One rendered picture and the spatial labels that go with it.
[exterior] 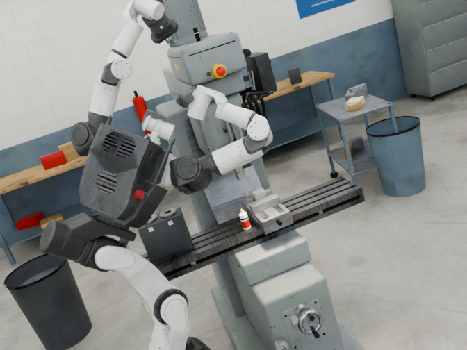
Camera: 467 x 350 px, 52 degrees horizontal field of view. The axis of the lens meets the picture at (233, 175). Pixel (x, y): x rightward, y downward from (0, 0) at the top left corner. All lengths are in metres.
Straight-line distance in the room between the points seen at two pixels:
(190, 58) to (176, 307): 1.00
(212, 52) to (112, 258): 0.92
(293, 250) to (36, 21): 4.88
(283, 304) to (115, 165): 1.02
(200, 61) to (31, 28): 4.58
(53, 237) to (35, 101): 4.87
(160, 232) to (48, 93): 4.33
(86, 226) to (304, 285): 1.03
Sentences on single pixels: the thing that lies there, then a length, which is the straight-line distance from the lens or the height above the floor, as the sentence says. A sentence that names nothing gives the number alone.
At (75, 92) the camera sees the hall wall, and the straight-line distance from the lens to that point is 6.43.
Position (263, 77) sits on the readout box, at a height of 1.61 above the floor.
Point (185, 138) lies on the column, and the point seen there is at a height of 1.40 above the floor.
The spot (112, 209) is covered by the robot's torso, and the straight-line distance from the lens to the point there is 1.66.
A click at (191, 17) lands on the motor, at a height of 2.00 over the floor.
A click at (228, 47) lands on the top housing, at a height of 1.84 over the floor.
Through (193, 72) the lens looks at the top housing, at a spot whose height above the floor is 1.79.
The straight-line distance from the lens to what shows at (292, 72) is 6.21.
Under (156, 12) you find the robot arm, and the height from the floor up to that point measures 2.05.
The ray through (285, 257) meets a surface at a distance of 2.32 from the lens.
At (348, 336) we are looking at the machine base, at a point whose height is 0.20.
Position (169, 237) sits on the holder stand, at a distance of 2.37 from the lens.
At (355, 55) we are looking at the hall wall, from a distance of 7.32.
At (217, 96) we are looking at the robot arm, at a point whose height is 1.71.
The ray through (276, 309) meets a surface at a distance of 2.22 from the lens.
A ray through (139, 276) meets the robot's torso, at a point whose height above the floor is 1.18.
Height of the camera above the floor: 1.98
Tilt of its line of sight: 19 degrees down
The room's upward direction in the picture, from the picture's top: 17 degrees counter-clockwise
